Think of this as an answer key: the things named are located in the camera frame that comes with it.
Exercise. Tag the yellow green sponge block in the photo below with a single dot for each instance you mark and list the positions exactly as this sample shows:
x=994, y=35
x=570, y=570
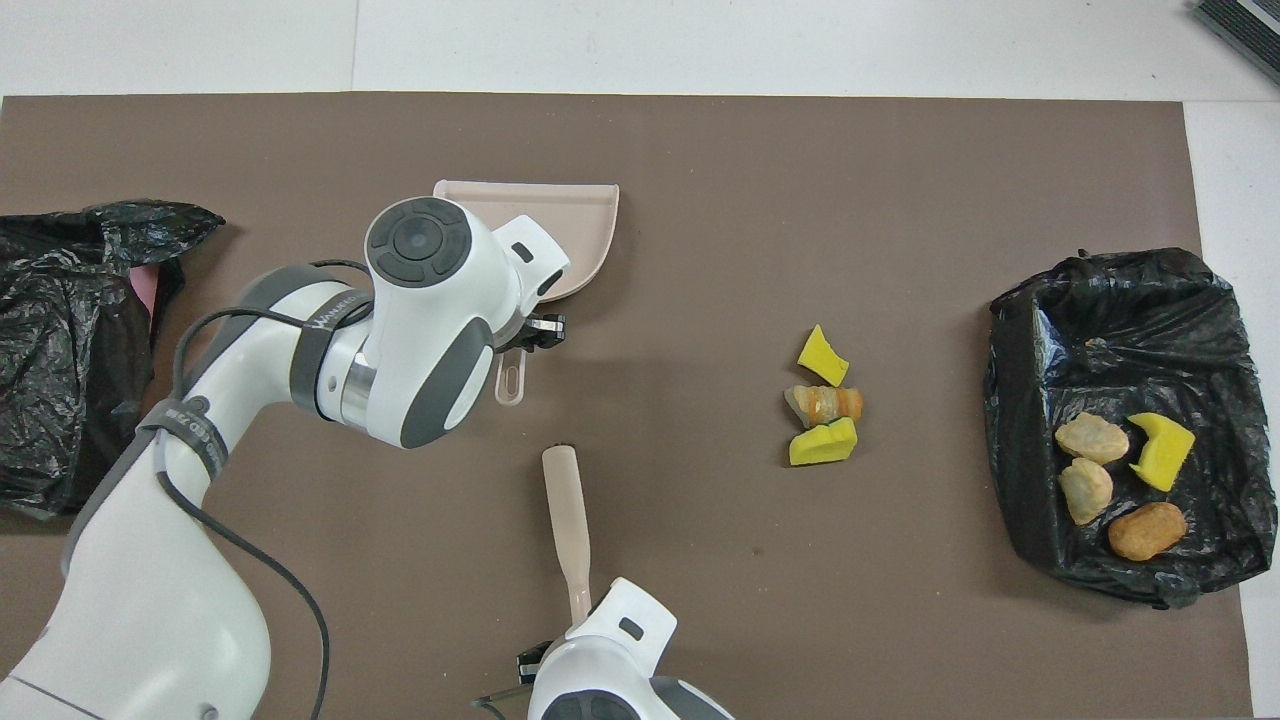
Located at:
x=822, y=445

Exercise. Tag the yellow sponge wedge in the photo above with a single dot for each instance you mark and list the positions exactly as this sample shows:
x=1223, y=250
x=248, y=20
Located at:
x=822, y=357

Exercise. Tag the beige plastic dustpan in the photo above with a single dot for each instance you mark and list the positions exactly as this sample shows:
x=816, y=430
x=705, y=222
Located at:
x=575, y=230

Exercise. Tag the beige hand brush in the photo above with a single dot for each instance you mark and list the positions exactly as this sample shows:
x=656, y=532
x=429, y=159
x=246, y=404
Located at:
x=565, y=500

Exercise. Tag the pink plastic bin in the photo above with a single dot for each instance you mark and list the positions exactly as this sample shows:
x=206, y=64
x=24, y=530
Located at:
x=145, y=290

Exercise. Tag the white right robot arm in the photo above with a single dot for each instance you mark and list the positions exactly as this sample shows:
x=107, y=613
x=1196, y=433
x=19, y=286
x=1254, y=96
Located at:
x=615, y=655

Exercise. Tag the pale dumpling piece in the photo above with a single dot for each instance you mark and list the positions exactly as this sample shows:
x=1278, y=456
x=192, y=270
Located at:
x=1092, y=438
x=1085, y=490

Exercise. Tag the brown fried bread roll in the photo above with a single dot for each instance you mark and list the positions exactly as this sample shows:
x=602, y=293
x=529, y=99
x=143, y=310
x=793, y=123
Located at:
x=1147, y=531

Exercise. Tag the striped croissant bread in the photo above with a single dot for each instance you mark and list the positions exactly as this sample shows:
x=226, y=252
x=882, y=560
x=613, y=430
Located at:
x=823, y=405

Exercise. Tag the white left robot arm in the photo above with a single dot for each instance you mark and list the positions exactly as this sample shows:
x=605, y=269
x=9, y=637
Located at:
x=130, y=600

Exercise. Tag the dark ribbed grey object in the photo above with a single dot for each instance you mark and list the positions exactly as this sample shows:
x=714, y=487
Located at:
x=1250, y=25

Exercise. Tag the crumpled black trash bag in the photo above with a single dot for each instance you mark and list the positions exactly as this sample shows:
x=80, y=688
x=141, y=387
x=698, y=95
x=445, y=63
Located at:
x=60, y=350

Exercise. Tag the brown table mat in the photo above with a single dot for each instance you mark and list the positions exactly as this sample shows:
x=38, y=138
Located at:
x=800, y=150

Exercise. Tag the notched yellow sponge piece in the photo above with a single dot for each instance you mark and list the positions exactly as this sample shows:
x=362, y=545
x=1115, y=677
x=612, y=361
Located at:
x=1162, y=452

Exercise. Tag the black bag lined bin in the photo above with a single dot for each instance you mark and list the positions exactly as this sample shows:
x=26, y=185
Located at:
x=1020, y=450

